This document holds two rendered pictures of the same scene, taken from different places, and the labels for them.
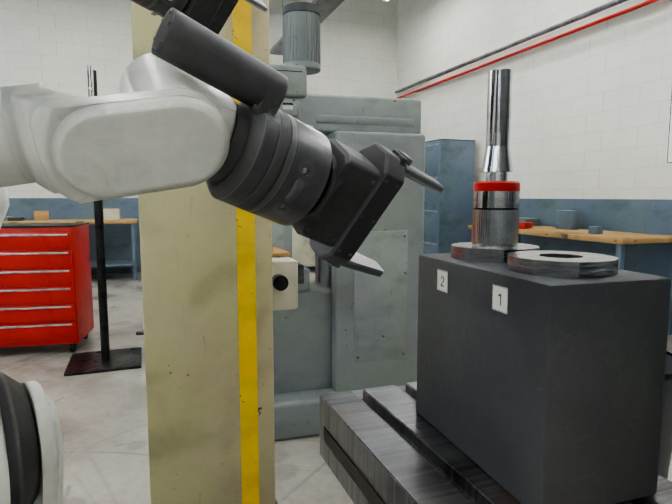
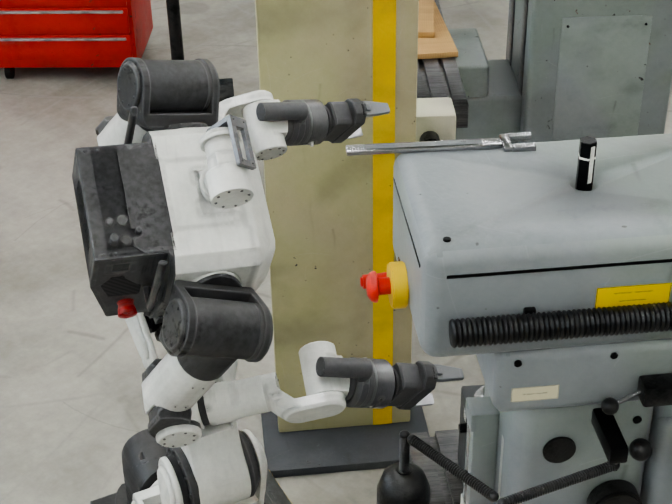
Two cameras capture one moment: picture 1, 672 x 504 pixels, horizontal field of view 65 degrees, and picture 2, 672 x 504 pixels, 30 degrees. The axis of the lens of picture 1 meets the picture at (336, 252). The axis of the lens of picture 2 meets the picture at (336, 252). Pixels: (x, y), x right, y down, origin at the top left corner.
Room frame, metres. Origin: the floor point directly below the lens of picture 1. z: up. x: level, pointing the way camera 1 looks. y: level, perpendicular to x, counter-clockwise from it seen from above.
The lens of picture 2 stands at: (-1.24, -0.33, 2.66)
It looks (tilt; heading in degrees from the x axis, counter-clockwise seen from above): 33 degrees down; 15
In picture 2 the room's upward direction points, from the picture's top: 1 degrees counter-clockwise
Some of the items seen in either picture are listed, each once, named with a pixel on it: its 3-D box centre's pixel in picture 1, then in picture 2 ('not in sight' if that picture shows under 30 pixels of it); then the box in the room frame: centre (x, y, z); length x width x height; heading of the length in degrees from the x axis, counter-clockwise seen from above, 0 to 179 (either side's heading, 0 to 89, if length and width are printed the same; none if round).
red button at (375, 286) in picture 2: not in sight; (379, 286); (0.04, -0.05, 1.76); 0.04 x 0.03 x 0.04; 20
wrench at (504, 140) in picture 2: not in sight; (439, 145); (0.18, -0.10, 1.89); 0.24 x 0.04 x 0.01; 108
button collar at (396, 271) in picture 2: not in sight; (397, 285); (0.05, -0.08, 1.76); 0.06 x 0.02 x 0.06; 20
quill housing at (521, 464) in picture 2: not in sight; (560, 442); (0.13, -0.30, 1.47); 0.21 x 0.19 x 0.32; 20
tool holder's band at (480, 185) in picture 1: (496, 186); not in sight; (0.55, -0.17, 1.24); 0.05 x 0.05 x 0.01
